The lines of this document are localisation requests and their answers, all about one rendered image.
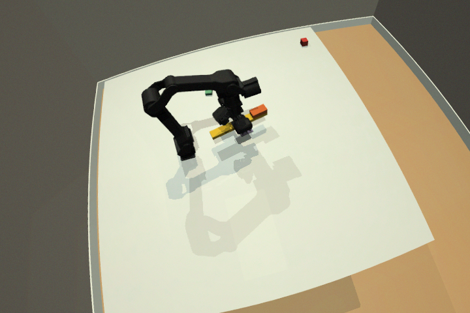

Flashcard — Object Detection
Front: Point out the yellow long bar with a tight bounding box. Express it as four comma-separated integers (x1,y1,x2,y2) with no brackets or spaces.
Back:
210,104,268,140

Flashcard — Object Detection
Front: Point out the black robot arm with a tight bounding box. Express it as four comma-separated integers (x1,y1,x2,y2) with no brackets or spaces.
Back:
141,69,261,161

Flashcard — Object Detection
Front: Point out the small red block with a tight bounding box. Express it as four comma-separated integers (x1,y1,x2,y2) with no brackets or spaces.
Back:
300,37,308,47

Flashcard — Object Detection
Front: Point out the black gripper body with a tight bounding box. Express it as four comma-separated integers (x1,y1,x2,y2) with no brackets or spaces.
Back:
217,98,253,134

